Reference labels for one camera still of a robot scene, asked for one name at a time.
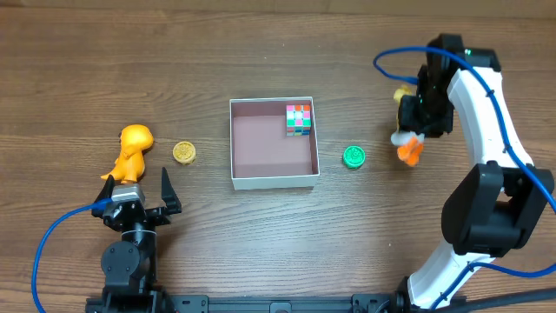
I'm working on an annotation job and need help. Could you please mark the thick black cable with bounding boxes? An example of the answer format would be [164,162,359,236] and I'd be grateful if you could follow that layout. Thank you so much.
[442,288,556,313]

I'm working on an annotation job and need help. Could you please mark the colourful puzzle cube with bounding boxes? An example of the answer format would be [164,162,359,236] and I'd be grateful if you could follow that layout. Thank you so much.
[286,104,312,136]

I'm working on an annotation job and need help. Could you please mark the white box pink inside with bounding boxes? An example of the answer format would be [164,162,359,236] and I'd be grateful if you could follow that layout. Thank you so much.
[229,97,321,190]

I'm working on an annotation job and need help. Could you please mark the orange dinosaur toy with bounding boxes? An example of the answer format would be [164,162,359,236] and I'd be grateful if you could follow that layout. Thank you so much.
[101,124,154,184]

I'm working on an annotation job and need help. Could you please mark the white and yellow duck toy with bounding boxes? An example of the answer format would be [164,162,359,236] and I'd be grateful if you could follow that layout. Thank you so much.
[389,84,426,168]

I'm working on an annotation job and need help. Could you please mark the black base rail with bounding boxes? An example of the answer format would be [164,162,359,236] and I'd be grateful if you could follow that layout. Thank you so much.
[84,286,468,313]

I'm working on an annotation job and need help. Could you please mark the yellow round cap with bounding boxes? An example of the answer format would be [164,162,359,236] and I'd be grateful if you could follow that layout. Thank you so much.
[172,141,196,165]

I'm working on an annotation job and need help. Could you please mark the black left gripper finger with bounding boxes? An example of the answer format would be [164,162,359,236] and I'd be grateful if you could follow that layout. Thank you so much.
[161,167,182,215]
[96,175,116,202]

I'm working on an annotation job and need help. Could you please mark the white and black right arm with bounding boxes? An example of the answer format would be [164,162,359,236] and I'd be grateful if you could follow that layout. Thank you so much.
[389,34,555,312]

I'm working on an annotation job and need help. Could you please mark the green round cap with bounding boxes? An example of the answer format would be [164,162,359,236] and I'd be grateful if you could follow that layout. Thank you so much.
[342,145,366,169]

